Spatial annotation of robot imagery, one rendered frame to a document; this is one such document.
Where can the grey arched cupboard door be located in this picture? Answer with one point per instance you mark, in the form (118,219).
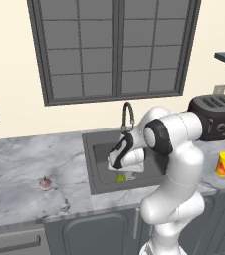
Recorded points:
(96,234)

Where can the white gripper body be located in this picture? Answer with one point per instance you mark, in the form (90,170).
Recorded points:
(131,167)

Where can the dark curved tap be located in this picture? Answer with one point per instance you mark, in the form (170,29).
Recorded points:
(127,116)

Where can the green broccoli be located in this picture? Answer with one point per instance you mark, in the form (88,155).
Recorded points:
(120,178)

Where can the grey sink basin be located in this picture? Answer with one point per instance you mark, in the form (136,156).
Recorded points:
(98,159)

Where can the small pink cupcake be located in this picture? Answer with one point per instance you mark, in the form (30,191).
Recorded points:
(45,184)

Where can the dark grey framed window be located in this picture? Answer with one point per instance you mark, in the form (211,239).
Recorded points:
(114,50)

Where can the grey wall socket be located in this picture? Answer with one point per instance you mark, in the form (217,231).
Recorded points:
(219,89)

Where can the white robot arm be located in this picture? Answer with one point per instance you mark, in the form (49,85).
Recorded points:
(180,179)

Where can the black toaster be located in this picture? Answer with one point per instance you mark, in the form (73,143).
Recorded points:
(220,116)

